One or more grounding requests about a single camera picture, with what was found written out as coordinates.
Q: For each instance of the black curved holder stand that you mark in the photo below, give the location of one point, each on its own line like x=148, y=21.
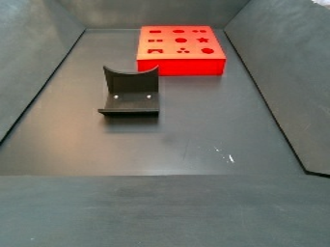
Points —
x=133, y=92

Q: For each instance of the red shape sorter block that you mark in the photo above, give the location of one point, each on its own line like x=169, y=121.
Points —
x=181, y=50

